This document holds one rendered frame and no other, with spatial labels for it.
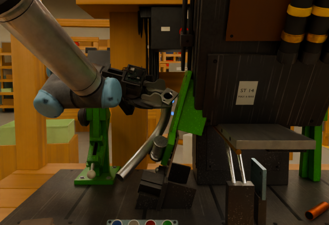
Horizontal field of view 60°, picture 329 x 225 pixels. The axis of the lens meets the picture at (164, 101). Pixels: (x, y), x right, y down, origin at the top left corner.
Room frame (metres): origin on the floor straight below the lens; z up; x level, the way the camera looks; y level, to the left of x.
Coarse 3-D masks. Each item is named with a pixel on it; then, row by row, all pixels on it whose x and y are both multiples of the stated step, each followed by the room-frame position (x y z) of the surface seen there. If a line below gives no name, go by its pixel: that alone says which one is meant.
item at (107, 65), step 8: (128, 64) 0.81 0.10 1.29; (104, 72) 0.78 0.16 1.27; (112, 72) 0.80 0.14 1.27; (120, 72) 0.79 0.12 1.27; (128, 72) 0.79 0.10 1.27; (136, 72) 0.80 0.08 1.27; (144, 72) 0.80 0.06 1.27; (120, 80) 0.79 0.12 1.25; (128, 80) 0.77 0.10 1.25; (136, 80) 0.78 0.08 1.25; (144, 80) 0.83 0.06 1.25; (128, 88) 0.78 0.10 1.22; (136, 88) 0.77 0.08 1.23; (128, 96) 0.80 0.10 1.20; (136, 96) 0.81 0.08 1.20
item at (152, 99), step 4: (144, 96) 0.80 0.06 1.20; (148, 96) 0.79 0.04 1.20; (152, 96) 0.79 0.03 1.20; (156, 96) 0.78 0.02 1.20; (160, 96) 0.78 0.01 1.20; (144, 100) 0.81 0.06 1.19; (148, 100) 0.80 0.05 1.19; (152, 100) 0.80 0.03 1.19; (156, 100) 0.80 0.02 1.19; (160, 100) 0.79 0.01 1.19; (152, 104) 0.80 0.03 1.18; (156, 104) 0.80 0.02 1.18; (160, 104) 0.80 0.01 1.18; (164, 104) 0.81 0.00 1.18; (156, 108) 0.81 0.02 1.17; (160, 108) 0.81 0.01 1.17; (164, 108) 0.81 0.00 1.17
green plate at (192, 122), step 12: (192, 84) 0.75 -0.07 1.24; (180, 96) 0.76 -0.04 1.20; (192, 96) 0.75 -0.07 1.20; (180, 108) 0.74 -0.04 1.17; (192, 108) 0.75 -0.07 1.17; (180, 120) 0.75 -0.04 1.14; (192, 120) 0.75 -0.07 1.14; (204, 120) 0.75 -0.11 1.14; (168, 132) 0.84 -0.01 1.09; (192, 132) 0.75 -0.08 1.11
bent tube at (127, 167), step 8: (168, 88) 0.84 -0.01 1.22; (168, 96) 0.84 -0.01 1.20; (176, 96) 0.82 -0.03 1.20; (168, 104) 0.79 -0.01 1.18; (168, 112) 0.85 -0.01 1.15; (160, 120) 0.88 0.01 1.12; (168, 120) 0.87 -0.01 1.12; (160, 128) 0.87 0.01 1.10; (152, 136) 0.87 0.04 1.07; (144, 144) 0.84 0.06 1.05; (152, 144) 0.85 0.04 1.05; (136, 152) 0.82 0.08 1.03; (144, 152) 0.82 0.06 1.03; (128, 160) 0.80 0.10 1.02; (136, 160) 0.80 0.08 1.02; (128, 168) 0.77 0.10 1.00; (120, 176) 0.78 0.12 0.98
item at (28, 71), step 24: (120, 24) 1.11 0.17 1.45; (24, 48) 1.12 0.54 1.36; (120, 48) 1.11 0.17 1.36; (144, 48) 1.11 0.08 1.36; (24, 72) 1.12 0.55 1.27; (24, 96) 1.12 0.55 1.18; (24, 120) 1.12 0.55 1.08; (120, 120) 1.11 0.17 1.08; (144, 120) 1.11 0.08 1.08; (24, 144) 1.12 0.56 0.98; (120, 144) 1.11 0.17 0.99; (24, 168) 1.12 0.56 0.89; (144, 168) 1.11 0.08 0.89
